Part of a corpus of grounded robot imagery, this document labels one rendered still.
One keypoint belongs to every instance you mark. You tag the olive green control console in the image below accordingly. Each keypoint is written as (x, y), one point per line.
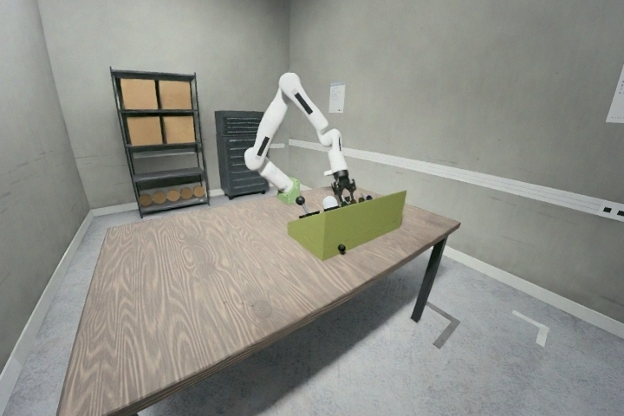
(339, 229)

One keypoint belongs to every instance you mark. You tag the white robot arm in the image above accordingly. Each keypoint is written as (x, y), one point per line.
(291, 91)

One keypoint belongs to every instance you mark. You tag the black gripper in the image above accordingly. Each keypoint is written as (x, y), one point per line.
(339, 176)

